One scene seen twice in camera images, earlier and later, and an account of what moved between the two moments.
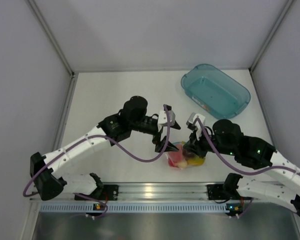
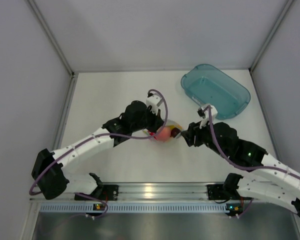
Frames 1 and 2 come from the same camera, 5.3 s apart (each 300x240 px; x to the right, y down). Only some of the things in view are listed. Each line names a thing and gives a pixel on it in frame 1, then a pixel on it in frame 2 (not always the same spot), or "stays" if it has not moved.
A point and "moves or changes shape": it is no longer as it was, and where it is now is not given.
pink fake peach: x=174 y=157 moves or changes shape
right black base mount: x=215 y=192 stays
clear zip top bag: x=182 y=159 moves or changes shape
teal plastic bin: x=215 y=91 stays
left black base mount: x=109 y=192 stays
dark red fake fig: x=188 y=154 moves or changes shape
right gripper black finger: x=188 y=149 -> x=186 y=134
